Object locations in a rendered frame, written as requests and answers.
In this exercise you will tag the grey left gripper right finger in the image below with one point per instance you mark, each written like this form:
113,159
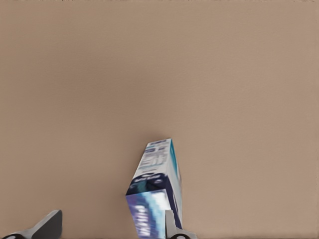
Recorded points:
172,227

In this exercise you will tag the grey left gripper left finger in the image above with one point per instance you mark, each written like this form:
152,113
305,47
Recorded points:
47,225

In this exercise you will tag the blue and white printed box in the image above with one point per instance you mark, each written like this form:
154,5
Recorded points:
155,179

